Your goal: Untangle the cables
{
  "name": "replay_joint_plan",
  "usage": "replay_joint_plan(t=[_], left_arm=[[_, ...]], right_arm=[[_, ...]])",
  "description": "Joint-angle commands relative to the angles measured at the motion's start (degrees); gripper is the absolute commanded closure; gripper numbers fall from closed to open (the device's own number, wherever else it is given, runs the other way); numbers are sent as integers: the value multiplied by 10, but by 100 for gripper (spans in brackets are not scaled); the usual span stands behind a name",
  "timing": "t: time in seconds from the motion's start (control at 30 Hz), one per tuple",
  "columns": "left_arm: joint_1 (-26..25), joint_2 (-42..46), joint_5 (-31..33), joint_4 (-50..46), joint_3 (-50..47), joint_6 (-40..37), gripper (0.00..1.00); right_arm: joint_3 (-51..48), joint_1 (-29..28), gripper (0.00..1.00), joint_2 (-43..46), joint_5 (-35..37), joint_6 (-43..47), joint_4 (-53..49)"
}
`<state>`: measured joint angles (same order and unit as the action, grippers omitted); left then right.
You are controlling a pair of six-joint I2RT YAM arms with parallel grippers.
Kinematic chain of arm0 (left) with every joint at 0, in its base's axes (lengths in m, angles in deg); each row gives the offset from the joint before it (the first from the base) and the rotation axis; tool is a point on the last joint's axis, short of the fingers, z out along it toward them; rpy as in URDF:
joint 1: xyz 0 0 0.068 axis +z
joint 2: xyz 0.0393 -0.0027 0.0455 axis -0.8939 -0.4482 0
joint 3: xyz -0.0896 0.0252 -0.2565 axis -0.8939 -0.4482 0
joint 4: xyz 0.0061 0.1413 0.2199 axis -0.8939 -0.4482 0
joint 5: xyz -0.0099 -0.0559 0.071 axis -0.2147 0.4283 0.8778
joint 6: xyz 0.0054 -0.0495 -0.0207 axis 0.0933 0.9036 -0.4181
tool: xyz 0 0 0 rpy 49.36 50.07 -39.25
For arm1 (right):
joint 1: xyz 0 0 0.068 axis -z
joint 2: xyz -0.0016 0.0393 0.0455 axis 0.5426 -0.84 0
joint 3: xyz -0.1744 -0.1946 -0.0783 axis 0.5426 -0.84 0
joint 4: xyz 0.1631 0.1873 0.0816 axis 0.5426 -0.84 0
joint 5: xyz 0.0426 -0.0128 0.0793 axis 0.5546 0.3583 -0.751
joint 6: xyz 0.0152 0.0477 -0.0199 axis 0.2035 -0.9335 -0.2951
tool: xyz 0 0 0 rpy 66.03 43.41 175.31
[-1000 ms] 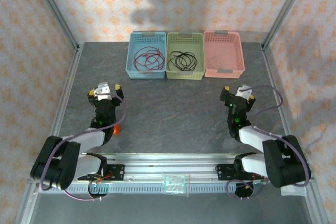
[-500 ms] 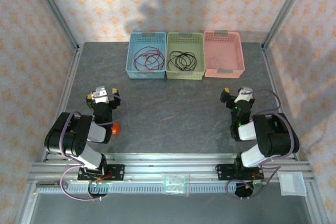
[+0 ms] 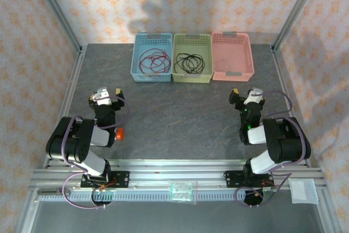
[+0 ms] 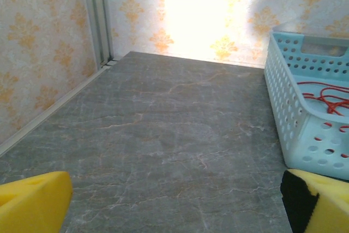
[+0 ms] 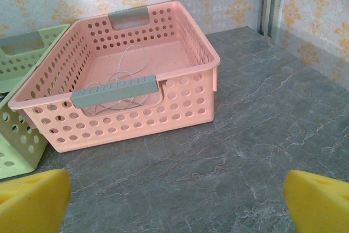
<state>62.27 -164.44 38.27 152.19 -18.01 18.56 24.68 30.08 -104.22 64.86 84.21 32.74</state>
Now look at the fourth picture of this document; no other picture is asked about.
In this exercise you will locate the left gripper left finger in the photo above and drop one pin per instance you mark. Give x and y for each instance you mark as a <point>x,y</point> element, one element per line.
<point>32,203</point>

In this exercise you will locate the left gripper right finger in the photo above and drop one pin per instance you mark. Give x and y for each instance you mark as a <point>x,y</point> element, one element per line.
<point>327,205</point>

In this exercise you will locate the blue plastic basket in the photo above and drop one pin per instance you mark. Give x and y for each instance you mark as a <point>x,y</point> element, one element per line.
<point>283,94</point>

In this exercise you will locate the aluminium table edge rail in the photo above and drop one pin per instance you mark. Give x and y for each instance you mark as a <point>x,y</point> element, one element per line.
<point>54,107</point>

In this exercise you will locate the aluminium frame post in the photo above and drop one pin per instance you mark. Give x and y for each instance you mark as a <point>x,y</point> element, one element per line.
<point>96,12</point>

